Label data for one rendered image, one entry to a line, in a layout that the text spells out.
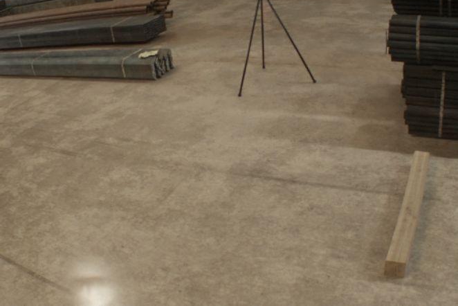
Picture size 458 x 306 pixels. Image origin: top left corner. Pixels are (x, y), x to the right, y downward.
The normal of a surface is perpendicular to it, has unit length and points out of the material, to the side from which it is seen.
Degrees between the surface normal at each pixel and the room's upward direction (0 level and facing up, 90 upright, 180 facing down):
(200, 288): 0
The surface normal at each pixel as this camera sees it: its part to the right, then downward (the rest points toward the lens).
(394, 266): -0.48, 0.44
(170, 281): -0.15, -0.89
